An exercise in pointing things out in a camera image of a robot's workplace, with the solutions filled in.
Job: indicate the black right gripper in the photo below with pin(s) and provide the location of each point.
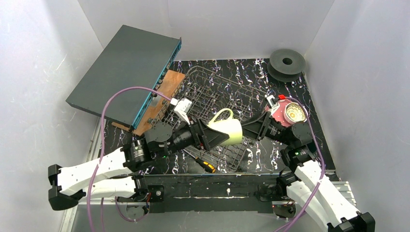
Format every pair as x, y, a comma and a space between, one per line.
264, 126

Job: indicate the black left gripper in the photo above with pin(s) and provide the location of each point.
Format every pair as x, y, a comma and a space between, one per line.
198, 135

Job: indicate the light green ceramic mug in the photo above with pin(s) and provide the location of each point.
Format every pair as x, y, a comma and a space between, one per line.
230, 126

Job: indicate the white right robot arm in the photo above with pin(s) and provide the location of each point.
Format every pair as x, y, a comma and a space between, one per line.
307, 184

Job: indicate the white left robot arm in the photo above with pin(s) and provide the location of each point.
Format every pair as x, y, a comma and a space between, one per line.
114, 174

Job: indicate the pink polka dot plate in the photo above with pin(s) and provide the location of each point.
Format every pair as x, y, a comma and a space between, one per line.
278, 112

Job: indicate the yellow black screwdriver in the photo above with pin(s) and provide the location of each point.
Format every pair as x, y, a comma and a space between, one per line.
205, 165

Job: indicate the pink patterned bowl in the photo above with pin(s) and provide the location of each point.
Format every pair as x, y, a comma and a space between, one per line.
294, 113

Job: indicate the black filament spool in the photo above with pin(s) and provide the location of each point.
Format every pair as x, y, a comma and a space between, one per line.
286, 65

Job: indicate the dark grey flat box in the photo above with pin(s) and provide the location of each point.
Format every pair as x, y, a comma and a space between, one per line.
133, 57

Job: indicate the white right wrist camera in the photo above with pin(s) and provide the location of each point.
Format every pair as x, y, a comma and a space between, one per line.
273, 102

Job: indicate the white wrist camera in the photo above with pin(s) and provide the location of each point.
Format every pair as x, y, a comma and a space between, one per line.
181, 108
273, 102

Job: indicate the grey wire dish rack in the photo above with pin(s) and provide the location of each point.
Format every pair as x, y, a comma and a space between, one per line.
209, 93

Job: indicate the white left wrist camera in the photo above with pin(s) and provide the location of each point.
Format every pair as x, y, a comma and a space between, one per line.
181, 108

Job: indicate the wooden board with bracket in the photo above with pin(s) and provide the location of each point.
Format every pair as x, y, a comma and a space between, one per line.
156, 110

